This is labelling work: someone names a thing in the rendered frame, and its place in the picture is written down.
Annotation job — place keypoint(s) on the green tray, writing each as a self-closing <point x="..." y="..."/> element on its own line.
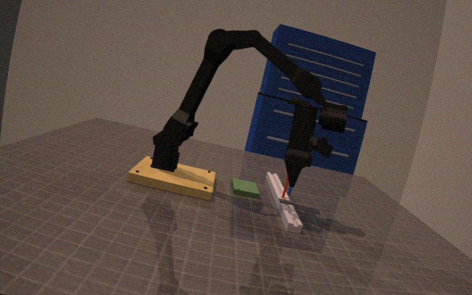
<point x="245" y="188"/>

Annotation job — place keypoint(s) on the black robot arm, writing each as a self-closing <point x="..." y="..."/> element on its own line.
<point x="219" y="45"/>

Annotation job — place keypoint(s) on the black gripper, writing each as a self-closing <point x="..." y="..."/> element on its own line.
<point x="296" y="155"/>

